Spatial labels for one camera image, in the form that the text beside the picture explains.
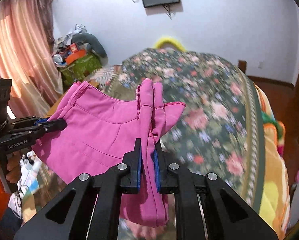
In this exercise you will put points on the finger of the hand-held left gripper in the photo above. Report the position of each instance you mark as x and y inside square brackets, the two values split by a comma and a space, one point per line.
[54, 125]
[29, 121]

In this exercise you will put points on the striped blanket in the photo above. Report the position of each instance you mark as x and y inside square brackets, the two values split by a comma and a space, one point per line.
[108, 76]

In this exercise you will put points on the pink striped curtain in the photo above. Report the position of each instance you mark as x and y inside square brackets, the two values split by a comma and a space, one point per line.
[19, 50]

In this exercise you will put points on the pink pants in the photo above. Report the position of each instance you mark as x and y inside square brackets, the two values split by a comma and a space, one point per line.
[97, 125]

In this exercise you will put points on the yellow orange fleece blanket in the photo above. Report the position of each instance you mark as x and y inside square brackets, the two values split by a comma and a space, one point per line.
[272, 180]

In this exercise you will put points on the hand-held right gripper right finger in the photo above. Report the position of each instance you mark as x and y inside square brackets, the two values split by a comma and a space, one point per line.
[156, 172]

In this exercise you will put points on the orange box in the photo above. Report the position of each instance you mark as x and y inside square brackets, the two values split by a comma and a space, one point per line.
[75, 56]

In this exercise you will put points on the dark floral blanket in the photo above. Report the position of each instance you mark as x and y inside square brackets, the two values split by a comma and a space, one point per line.
[209, 110]

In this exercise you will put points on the person's left hand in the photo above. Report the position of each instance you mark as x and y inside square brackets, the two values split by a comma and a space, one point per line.
[14, 167]

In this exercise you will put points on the green patterned bag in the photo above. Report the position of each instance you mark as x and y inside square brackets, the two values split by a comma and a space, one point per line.
[82, 67]

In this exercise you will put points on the pile of clothes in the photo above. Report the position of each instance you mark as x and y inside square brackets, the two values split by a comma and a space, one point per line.
[64, 40]

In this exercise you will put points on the wooden bed post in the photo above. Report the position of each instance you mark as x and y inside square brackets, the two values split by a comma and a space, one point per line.
[242, 67]

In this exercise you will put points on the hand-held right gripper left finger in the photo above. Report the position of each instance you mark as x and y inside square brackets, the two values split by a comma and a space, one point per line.
[139, 165]

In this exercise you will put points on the yellow foam padding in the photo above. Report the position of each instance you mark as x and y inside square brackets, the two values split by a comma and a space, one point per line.
[169, 42]

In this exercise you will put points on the grey long pillow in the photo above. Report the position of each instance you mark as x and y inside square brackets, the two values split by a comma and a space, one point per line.
[94, 41]

